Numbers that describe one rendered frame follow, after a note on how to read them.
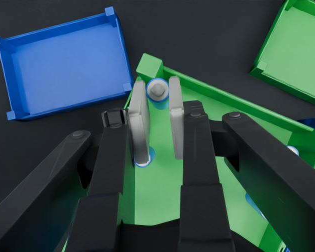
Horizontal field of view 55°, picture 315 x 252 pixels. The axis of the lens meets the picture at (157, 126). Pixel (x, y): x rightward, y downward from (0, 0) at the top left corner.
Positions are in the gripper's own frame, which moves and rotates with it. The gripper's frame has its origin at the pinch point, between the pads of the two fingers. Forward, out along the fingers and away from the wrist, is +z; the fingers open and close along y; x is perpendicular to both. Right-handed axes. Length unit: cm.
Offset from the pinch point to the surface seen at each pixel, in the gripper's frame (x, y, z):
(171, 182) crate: -13.2, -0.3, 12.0
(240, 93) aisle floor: -18, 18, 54
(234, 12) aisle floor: 1, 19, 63
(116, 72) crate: -10, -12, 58
